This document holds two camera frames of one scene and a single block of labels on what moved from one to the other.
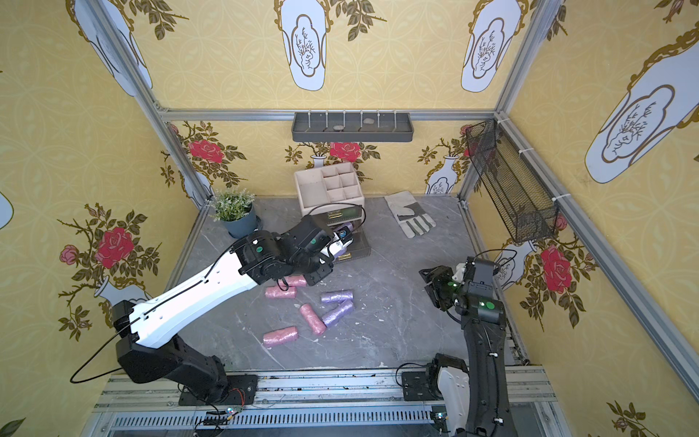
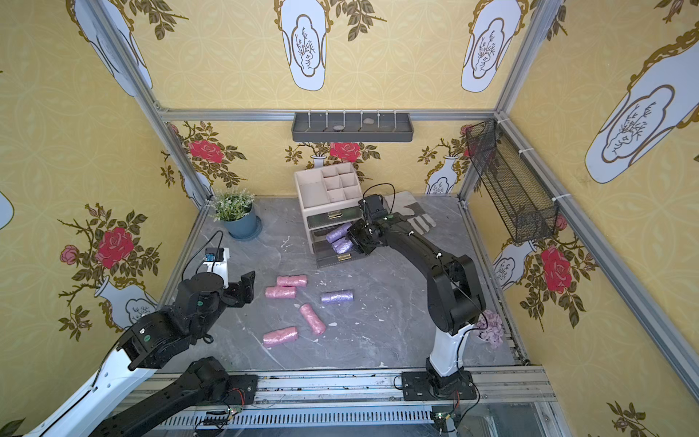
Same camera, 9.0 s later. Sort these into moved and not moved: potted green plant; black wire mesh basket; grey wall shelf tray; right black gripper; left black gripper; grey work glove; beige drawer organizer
Moved: left black gripper; right black gripper
Not moved: beige drawer organizer; grey wall shelf tray; grey work glove; potted green plant; black wire mesh basket
